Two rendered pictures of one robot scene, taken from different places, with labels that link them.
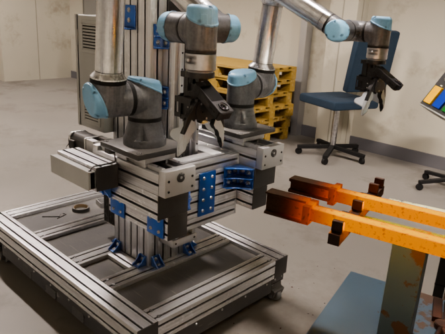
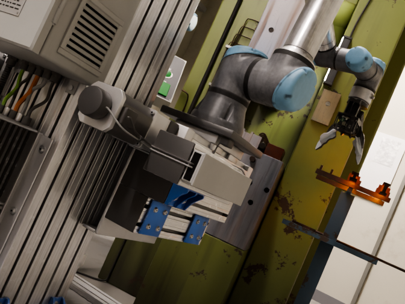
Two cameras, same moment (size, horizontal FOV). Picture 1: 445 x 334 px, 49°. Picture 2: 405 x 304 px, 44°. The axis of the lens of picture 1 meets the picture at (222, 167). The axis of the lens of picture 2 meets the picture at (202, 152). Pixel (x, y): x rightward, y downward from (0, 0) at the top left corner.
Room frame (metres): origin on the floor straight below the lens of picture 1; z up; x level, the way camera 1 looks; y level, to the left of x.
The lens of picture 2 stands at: (2.00, 1.59, 0.67)
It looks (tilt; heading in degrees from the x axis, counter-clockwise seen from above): 3 degrees up; 256
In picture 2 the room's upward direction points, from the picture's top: 24 degrees clockwise
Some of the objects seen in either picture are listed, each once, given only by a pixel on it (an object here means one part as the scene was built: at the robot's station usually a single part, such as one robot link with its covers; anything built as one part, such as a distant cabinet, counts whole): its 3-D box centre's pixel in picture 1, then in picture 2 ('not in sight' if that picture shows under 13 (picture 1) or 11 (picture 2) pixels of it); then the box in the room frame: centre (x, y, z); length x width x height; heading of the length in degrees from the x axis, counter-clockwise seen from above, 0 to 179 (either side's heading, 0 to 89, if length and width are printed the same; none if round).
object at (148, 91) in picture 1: (143, 96); (241, 73); (1.67, 0.28, 0.98); 0.13 x 0.12 x 0.14; 129
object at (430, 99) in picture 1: (434, 95); not in sight; (1.92, -0.81, 1.01); 0.07 x 0.05 x 0.07; 177
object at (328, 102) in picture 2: not in sight; (326, 107); (0.94, -0.71, 1.27); 0.09 x 0.02 x 0.17; 152
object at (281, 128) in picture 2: not in sight; (286, 91); (1.00, -1.19, 1.37); 0.41 x 0.10 x 0.91; 152
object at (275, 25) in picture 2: not in sight; (298, 41); (1.15, -0.91, 1.56); 0.42 x 0.39 x 0.40; 62
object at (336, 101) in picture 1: (341, 95); not in sight; (4.54, -1.05, 0.59); 0.69 x 0.66 x 1.19; 49
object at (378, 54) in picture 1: (376, 54); not in sight; (1.85, -0.54, 1.15); 0.08 x 0.08 x 0.05
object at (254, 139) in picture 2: not in sight; (244, 143); (1.19, -0.93, 0.96); 0.42 x 0.20 x 0.09; 62
